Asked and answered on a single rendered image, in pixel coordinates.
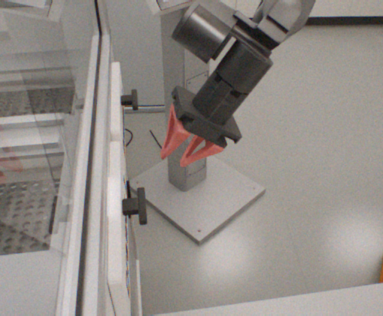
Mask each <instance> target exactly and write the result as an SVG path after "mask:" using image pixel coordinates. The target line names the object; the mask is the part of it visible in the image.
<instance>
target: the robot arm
mask: <svg viewBox="0 0 383 316"><path fill-rule="evenodd" d="M315 2H316V0H260V3H259V4H258V6H257V10H256V11H255V13H254V18H253V19H252V21H251V20H250V19H249V18H247V17H246V16H245V15H244V14H242V13H241V12H240V11H239V10H234V9H232V8H231V7H229V6H227V5H225V4H224V3H223V2H221V1H219V0H196V1H195V2H194V3H192V5H191V6H190V7H189V8H188V9H187V11H186V13H185V14H184V15H183V17H182V18H181V19H180V20H179V23H178V25H177V26H176V27H175V29H174V32H173V33H172V36H171V38H172V39H174V40H175V41H176V42H178V43H179V44H180V45H181V46H183V47H185V48H186V49H187V50H188V51H190V52H191V53H192V54H193V55H194V56H196V57H198V58H199V59H201V60H202V61H203V62H204V63H205V64H208V62H209V60H210V59H213V60H214V61H215V60H216V59H217V58H218V56H219V55H220V53H221V52H222V51H223V49H224V48H225V46H226V45H227V43H228V42H229V40H230V39H232V37H234V38H235V39H236V41H235V42H234V43H233V44H232V46H231V48H230V49H229V50H228V51H227V53H226V54H225V56H223V58H222V60H221V61H220V62H219V63H218V65H217V67H216V69H215V70H214V72H213V73H211V74H210V77H209V78H208V79H207V80H206V82H205V83H204V84H203V86H201V88H200V90H199V91H198V93H197V94H194V93H192V92H190V91H189V90H186V89H184V88H182V87H180V86H175V88H174V89H173V91H172V98H173V99H174V101H173V104H172V105H171V107H170V112H169V125H168V130H167V134H166V137H165V140H164V144H163V147H162V150H161V152H160V157H161V159H162V160H164V158H166V157H167V156H168V155H169V154H171V153H172V152H173V150H174V149H177V148H178V146H179V145H180V144H182V142H184V141H185V140H186V139H187V138H188V137H189V136H190V135H191V133H192V134H194V136H193V139H191V142H190V143H189V145H188V147H187V149H186V150H185V152H184V154H183V156H182V158H181V161H180V163H181V167H185V166H187V165H189V164H191V163H194V162H195V161H197V160H200V159H202V158H206V157H208V156H211V155H214V154H216V153H221V152H223V149H225V148H226V146H227V145H228V144H227V142H226V139H225V137H227V138H228V139H230V140H233V141H234V144H237V143H238V141H239V140H241V139H242V134H241V132H240V131H239V128H238V127H237V122H236V120H235V118H234V117H233V114H234V113H235V112H236V111H237V108H239V106H240V105H241V104H242V103H243V101H244V100H246V98H247V97H248V95H249V94H250V93H251V91H252V90H253V89H254V88H255V86H256V85H258V83H259V82H260V80H261V79H262V78H263V76H264V75H265V74H266V73H267V72H268V70H269V69H270V68H271V67H272V65H273V62H272V60H271V59H270V58H269V57H270V56H271V54H272V50H273V49H274V48H276V47H277V46H278V45H280V44H281V43H283V42H284V41H285V40H287V39H288V38H289V37H290V36H293V35H294V34H295V33H297V32H298V31H299V30H301V28H303V26H304V25H305V23H306V21H307V20H308V18H309V14H310V13H311V12H312V8H313V6H314V4H315ZM224 136H225V137H224ZM204 139H205V146H204V147H203V148H202V149H200V150H198V151H197V152H195V153H193V154H191V153H192V152H193V151H194V150H195V149H196V147H197V146H198V145H199V144H201V142H202V141H203V140H204Z"/></svg>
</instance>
